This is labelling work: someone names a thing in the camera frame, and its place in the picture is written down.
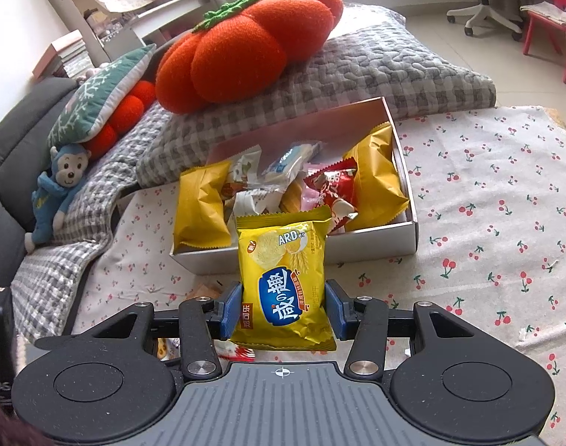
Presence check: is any orange lotus cracker snack pack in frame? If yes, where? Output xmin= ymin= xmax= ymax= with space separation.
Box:
xmin=156 ymin=337 xmax=180 ymax=361

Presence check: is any yellow chips snack bag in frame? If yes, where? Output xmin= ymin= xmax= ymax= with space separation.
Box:
xmin=231 ymin=206 xmax=336 ymax=351

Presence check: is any clear white sandwich snack pack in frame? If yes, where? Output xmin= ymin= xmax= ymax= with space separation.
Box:
xmin=262 ymin=141 xmax=322 ymax=183

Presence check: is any red white snack pack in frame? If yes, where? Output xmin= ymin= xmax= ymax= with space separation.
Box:
xmin=304 ymin=157 xmax=358 ymax=235

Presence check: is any yellow snack bag left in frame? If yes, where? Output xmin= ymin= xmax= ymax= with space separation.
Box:
xmin=173 ymin=160 xmax=232 ymax=254

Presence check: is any silver white snack pack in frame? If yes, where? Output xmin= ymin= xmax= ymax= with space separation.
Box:
xmin=221 ymin=145 xmax=284 ymax=233

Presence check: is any yellow snack bag right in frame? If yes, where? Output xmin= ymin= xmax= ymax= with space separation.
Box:
xmin=342 ymin=121 xmax=409 ymax=232

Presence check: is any pink snack bar pack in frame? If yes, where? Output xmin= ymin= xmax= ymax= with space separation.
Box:
xmin=299 ymin=163 xmax=324 ymax=211

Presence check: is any white cardboard box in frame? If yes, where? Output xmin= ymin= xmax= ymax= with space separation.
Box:
xmin=168 ymin=96 xmax=420 ymax=276

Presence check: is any blue monkey plush toy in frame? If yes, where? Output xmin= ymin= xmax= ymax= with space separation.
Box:
xmin=24 ymin=144 xmax=91 ymax=254

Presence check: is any small orange plush cushion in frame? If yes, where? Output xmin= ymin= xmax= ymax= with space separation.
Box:
xmin=82 ymin=80 xmax=156 ymax=160

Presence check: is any green leaf pattern pillow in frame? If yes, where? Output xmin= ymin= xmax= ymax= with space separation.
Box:
xmin=46 ymin=44 xmax=156 ymax=149

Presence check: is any dark grey sofa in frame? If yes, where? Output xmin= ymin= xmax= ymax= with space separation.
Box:
xmin=0 ymin=78 xmax=78 ymax=287

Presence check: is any orange pumpkin plush cushion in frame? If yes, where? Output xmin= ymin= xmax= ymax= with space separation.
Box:
xmin=155 ymin=0 xmax=344 ymax=114

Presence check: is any stack of books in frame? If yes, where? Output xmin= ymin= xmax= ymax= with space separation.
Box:
xmin=32 ymin=30 xmax=94 ymax=78

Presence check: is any grey checkered quilt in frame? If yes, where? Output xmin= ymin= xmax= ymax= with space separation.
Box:
xmin=11 ymin=8 xmax=497 ymax=341

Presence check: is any white office chair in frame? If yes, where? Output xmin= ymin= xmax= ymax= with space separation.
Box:
xmin=446 ymin=0 xmax=523 ymax=41

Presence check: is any red pink kids chair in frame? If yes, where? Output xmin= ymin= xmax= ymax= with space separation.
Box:
xmin=520 ymin=0 xmax=566 ymax=85

